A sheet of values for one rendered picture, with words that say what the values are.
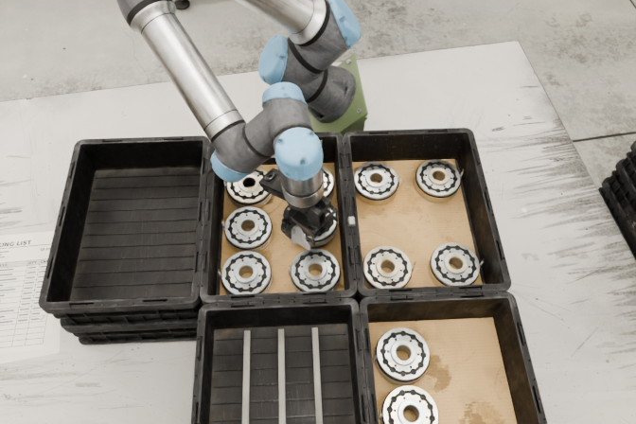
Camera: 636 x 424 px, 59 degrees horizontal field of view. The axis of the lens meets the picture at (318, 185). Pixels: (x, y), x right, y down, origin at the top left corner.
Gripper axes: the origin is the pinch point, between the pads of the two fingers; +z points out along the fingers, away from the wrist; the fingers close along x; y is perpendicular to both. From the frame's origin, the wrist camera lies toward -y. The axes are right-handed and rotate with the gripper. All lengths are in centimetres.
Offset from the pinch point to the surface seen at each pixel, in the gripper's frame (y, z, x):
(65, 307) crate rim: -19.1, -9.6, -43.4
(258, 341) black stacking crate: 9.2, 2.2, -22.9
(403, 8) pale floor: -83, 102, 157
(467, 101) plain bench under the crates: 0, 23, 68
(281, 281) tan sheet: 3.7, 3.2, -10.8
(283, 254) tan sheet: -0.5, 3.6, -5.9
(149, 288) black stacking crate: -15.7, 1.7, -30.4
